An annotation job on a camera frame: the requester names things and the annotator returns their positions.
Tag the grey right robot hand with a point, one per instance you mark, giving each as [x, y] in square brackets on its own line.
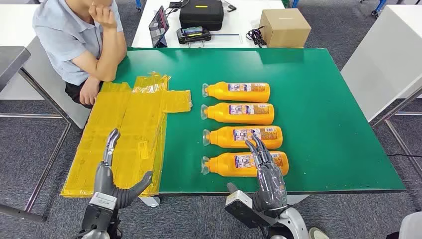
[271, 186]

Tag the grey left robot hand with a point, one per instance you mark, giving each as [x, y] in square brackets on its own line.
[105, 179]

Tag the person's left hand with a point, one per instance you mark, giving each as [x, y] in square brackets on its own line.
[89, 92]

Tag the person's right hand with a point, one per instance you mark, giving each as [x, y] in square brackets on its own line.
[104, 13]

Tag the orange detergent bottle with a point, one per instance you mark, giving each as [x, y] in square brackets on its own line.
[237, 94]
[224, 166]
[237, 115]
[224, 138]

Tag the white table foot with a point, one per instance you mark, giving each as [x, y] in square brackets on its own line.
[296, 199]
[150, 201]

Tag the seated person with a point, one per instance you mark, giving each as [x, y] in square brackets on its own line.
[66, 39]

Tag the yellow taped cardboard mat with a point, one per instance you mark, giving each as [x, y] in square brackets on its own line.
[132, 132]

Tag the black tablet on stand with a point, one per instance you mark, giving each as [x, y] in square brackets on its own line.
[159, 26]

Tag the pale shoe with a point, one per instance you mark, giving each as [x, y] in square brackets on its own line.
[318, 233]

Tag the small black charger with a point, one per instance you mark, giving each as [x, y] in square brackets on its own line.
[175, 4]

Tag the black handheld controller with screen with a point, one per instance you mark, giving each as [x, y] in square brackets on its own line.
[194, 35]

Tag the black zipped carry case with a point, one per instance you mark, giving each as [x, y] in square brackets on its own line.
[201, 14]

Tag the white table with equipment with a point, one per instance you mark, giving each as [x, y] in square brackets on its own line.
[237, 23]

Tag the standing person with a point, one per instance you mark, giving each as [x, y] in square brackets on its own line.
[410, 227]

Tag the brown cardboard box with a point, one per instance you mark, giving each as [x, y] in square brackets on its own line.
[285, 29]

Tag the white table with metal legs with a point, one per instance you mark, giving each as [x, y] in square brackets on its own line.
[385, 59]

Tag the blue wheeled cart base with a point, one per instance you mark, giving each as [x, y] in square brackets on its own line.
[379, 8]

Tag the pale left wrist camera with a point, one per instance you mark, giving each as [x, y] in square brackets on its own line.
[102, 201]

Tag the blue metal frame leg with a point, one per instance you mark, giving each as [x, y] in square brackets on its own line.
[138, 5]
[294, 3]

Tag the grey desk with metal frame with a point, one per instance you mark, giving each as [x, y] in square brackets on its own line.
[11, 62]

